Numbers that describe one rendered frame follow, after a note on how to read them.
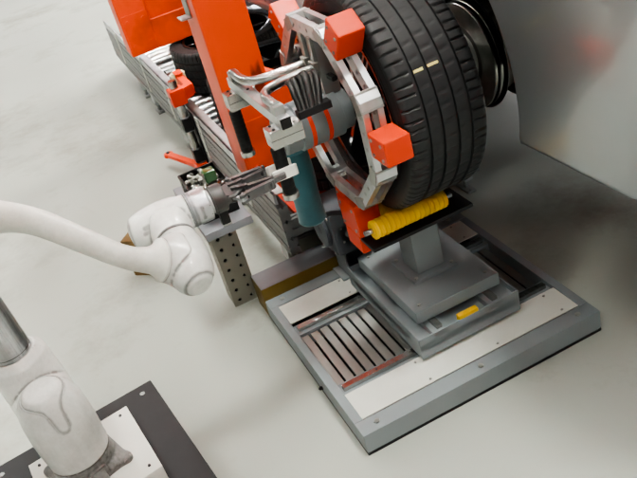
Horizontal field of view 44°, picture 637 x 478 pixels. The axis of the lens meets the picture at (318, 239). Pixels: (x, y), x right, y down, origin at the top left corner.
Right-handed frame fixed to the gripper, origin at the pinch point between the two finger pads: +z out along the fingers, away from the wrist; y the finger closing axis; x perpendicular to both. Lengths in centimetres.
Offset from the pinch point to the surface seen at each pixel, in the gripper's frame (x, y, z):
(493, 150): -83, -99, 121
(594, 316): -76, 23, 75
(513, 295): -67, 8, 57
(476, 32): 11, -8, 66
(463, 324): -69, 8, 38
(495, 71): 1, -1, 67
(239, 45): 15, -60, 14
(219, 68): 11, -60, 5
